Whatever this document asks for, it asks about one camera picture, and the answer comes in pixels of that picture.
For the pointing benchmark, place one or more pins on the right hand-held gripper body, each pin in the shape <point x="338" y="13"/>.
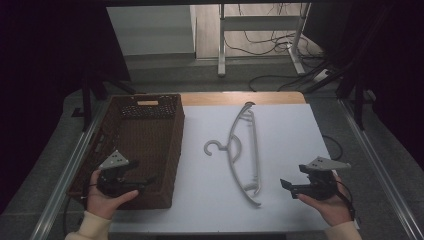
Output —
<point x="321" y="186"/>

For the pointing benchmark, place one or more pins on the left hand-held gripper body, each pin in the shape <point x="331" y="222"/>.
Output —
<point x="113" y="160"/>

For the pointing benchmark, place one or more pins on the person's right hand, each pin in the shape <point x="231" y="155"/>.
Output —
<point x="333" y="210"/>

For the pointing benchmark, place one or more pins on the person's left hand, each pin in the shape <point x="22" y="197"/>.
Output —
<point x="103" y="204"/>

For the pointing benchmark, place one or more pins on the brown wicker basket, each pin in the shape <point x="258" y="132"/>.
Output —
<point x="146" y="143"/>

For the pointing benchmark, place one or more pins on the white table cover sheet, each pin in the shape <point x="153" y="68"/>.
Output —
<point x="290" y="133"/>

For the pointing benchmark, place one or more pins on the grey plastic clothes hanger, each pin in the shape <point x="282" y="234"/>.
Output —
<point x="255" y="150"/>

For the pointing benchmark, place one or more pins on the black stand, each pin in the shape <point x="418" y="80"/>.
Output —
<point x="87" y="100"/>
<point x="358" y="100"/>

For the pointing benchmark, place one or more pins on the white power strip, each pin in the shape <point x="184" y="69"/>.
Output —
<point x="321" y="75"/>

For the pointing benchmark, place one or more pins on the white cabinet panel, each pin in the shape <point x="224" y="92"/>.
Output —
<point x="150" y="30"/>

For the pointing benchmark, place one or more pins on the metal rail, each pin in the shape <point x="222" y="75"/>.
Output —
<point x="380" y="170"/>
<point x="63" y="180"/>

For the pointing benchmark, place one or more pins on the white metal desk frame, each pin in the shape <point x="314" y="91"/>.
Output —
<point x="221" y="40"/>

